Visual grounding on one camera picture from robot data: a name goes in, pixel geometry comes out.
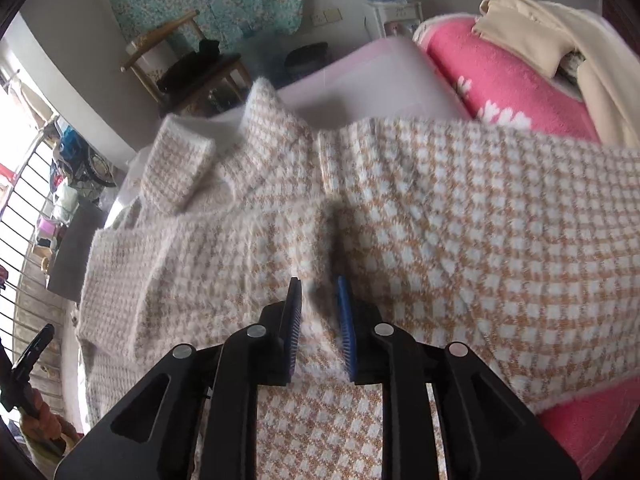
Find beige white houndstooth sweater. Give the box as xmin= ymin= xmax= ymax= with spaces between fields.
xmin=75 ymin=77 xmax=640 ymax=480

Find wooden chair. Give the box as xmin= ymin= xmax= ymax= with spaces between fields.
xmin=120 ymin=10 xmax=253 ymax=117

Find pink floral blanket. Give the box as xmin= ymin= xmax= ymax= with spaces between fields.
xmin=412 ymin=15 xmax=640 ymax=480

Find metal balcony railing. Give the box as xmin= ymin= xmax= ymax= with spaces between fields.
xmin=0 ymin=70 xmax=76 ymax=411

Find pale pink printed bed sheet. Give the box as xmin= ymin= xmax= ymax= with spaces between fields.
xmin=170 ymin=37 xmax=472 ymax=136

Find white water dispenser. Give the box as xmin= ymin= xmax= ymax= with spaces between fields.
xmin=362 ymin=1 xmax=423 ymax=41

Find grey board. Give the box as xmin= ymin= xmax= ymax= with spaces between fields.
xmin=47 ymin=205 xmax=108 ymax=303

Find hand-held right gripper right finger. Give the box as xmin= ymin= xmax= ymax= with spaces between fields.
xmin=336 ymin=275 xmax=583 ymax=480

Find black cloth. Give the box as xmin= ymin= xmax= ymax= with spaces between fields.
xmin=155 ymin=39 xmax=223 ymax=93

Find pale grey garment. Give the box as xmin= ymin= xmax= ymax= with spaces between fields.
xmin=557 ymin=49 xmax=586 ymax=83

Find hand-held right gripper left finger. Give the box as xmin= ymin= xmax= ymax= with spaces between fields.
xmin=54 ymin=276 xmax=303 ymax=480

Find wheelchair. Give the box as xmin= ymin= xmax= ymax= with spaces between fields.
xmin=50 ymin=115 xmax=126 ymax=206

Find person's left hand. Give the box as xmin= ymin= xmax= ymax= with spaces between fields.
xmin=25 ymin=390 xmax=68 ymax=456

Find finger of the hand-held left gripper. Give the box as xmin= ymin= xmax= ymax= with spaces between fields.
xmin=7 ymin=323 xmax=56 ymax=415

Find cream garment pile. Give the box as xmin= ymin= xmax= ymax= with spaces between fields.
xmin=472 ymin=0 xmax=640 ymax=148

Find black basket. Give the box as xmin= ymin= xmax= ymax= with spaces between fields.
xmin=285 ymin=42 xmax=331 ymax=81

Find hanging beige clothes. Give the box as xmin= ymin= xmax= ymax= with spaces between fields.
xmin=7 ymin=79 xmax=56 ymax=122

